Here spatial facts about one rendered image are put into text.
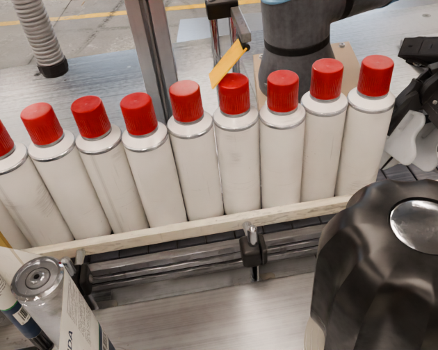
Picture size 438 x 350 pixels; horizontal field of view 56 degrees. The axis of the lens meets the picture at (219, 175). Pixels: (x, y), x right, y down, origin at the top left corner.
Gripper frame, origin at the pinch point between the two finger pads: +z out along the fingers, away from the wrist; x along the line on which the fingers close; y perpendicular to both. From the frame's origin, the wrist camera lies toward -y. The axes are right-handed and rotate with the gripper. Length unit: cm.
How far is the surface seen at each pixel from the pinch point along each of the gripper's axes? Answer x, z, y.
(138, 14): -33.9, -2.0, -11.8
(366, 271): -27.9, -11.6, 29.7
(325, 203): -7.1, 6.3, 4.5
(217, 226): -18.8, 13.8, 4.8
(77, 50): -38, 130, -251
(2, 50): -88, 159, -270
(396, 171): 6.1, 2.8, -2.1
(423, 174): 9.0, 1.1, -0.7
